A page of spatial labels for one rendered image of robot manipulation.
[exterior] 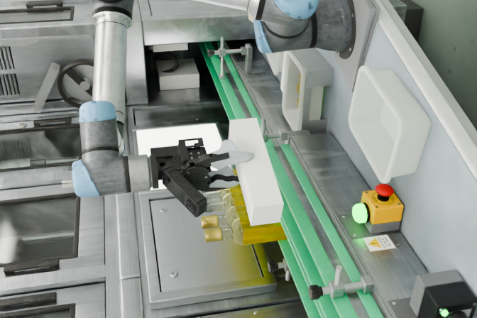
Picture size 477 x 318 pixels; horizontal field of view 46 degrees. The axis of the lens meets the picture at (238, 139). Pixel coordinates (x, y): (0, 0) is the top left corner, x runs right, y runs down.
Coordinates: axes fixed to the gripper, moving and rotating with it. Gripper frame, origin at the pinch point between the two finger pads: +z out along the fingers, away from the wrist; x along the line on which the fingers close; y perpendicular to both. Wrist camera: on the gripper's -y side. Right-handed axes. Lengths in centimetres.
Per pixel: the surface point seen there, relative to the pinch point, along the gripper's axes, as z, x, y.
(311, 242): 13.9, 15.9, -9.7
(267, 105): 24, 45, 65
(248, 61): 24, 47, 92
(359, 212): 24.4, 9.6, -7.7
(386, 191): 30.0, 4.7, -6.4
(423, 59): 42.5, -13.4, 15.4
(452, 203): 34.2, -8.1, -20.0
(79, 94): -43, 70, 108
